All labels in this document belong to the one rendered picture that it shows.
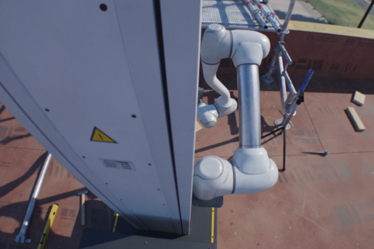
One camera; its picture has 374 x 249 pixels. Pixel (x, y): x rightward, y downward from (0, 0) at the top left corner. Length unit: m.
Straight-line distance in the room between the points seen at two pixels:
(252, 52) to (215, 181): 0.57
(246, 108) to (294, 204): 1.29
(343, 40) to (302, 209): 2.09
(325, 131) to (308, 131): 0.23
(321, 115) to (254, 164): 1.95
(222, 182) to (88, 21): 0.76
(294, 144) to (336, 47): 1.44
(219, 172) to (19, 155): 2.23
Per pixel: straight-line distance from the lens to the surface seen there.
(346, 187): 2.39
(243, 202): 1.89
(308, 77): 1.95
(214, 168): 0.85
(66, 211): 2.07
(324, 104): 2.94
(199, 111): 1.37
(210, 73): 1.07
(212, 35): 0.94
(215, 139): 2.10
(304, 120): 2.58
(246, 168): 0.91
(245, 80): 0.95
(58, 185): 2.20
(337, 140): 2.64
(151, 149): 0.39
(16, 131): 2.92
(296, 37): 2.74
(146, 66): 0.24
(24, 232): 2.20
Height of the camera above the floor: 1.77
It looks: 50 degrees down
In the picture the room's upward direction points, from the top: straight up
